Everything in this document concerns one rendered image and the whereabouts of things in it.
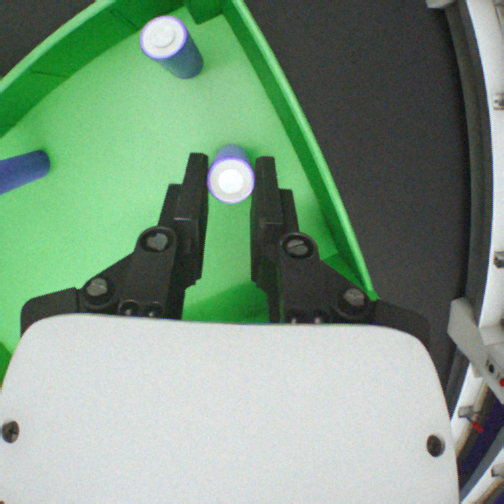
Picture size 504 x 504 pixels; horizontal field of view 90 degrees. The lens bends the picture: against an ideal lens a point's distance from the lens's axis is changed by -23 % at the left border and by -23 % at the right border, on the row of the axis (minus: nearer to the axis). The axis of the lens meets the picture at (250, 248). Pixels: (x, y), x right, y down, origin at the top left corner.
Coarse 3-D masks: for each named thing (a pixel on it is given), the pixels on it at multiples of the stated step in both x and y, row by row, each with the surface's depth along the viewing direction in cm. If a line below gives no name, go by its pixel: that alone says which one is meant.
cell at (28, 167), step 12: (24, 156) 15; (36, 156) 16; (0, 168) 12; (12, 168) 13; (24, 168) 14; (36, 168) 15; (48, 168) 17; (0, 180) 12; (12, 180) 13; (24, 180) 14; (0, 192) 12
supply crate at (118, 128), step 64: (128, 0) 10; (192, 0) 11; (64, 64) 13; (128, 64) 15; (256, 64) 14; (0, 128) 14; (64, 128) 16; (128, 128) 17; (192, 128) 17; (256, 128) 17; (64, 192) 18; (128, 192) 18; (320, 192) 16; (0, 256) 19; (64, 256) 19; (320, 256) 20; (0, 320) 21; (192, 320) 22; (256, 320) 21; (0, 384) 20
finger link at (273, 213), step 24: (264, 168) 11; (264, 192) 10; (288, 192) 12; (264, 216) 10; (288, 216) 11; (264, 240) 10; (264, 264) 10; (264, 288) 10; (336, 288) 9; (360, 288) 9; (336, 312) 8; (360, 312) 8
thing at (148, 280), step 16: (144, 240) 9; (160, 240) 9; (176, 240) 9; (144, 256) 8; (160, 256) 8; (176, 256) 9; (128, 272) 8; (144, 272) 8; (160, 272) 8; (128, 288) 8; (144, 288) 8; (160, 288) 8; (128, 304) 7; (144, 304) 7; (160, 304) 7; (176, 304) 10
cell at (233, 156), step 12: (228, 144) 17; (216, 156) 14; (228, 156) 12; (240, 156) 12; (216, 168) 12; (228, 168) 12; (240, 168) 12; (252, 168) 12; (216, 180) 12; (228, 180) 12; (240, 180) 12; (252, 180) 12; (216, 192) 12; (228, 192) 12; (240, 192) 12
